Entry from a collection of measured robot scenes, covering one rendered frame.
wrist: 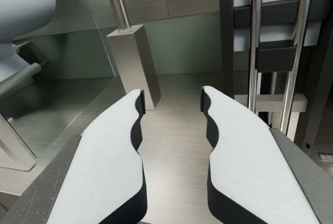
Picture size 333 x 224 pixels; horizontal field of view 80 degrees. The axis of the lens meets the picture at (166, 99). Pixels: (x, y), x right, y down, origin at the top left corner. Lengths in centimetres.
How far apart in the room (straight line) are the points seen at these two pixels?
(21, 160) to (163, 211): 42
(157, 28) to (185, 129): 44
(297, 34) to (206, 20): 49
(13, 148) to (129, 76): 37
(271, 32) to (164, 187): 37
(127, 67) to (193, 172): 37
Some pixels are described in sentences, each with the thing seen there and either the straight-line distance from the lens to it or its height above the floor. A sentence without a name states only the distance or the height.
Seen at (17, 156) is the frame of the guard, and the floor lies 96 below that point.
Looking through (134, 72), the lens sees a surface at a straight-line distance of 64.
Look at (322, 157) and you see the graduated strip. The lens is 56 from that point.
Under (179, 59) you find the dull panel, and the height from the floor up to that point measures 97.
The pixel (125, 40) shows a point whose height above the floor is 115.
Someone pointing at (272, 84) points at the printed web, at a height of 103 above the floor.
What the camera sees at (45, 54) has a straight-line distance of 75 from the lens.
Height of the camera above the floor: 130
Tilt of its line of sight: 32 degrees down
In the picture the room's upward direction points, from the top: 13 degrees counter-clockwise
